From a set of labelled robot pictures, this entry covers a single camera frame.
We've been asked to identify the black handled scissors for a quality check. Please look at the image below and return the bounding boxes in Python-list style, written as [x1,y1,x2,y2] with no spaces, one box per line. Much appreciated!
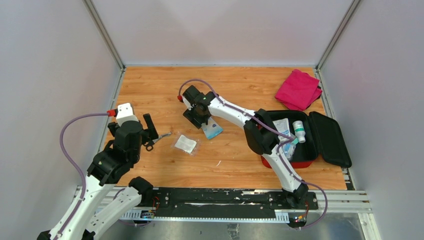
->
[144,132,172,152]

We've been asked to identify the blue white mask packet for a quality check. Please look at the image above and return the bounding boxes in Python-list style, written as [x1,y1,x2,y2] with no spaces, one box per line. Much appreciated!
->
[201,117,223,140]

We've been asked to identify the clear bag white gauze pad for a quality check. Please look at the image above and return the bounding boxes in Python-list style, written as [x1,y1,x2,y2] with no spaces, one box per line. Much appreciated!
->
[171,132,201,156]

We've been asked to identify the white blue swab packet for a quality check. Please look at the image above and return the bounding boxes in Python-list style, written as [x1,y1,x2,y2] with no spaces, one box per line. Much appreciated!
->
[273,118,292,138]

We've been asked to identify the clear bag teal header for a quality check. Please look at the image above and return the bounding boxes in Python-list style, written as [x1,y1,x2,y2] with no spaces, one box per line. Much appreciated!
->
[282,137,299,161]

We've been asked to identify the small white plastic bottle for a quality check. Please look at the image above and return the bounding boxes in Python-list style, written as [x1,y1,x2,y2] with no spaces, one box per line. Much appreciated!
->
[292,120,306,144]

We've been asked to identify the red black medicine kit case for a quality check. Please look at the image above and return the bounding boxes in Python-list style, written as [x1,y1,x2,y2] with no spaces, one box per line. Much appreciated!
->
[259,110,353,170]

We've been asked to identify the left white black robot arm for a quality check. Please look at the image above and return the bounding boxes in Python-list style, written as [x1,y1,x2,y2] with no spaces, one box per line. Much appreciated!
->
[37,109,159,240]

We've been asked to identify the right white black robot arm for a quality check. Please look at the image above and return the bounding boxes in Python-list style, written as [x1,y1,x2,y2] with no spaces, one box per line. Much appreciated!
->
[177,85,309,209]

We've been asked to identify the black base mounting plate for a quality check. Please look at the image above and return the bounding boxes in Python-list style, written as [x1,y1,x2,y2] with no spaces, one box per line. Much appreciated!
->
[139,187,319,219]

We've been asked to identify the pink folded cloth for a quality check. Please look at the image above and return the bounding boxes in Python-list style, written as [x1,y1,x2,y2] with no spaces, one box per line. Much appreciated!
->
[274,69,323,111]

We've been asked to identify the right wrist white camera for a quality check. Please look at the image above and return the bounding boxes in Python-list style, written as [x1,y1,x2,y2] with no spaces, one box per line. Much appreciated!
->
[177,95,193,110]

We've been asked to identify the wrist white camera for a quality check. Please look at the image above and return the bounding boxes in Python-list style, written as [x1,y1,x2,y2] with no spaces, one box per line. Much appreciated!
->
[107,102,139,127]
[177,95,193,110]

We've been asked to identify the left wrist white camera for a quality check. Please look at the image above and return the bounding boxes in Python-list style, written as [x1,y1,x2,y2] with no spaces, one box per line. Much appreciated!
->
[107,102,139,127]

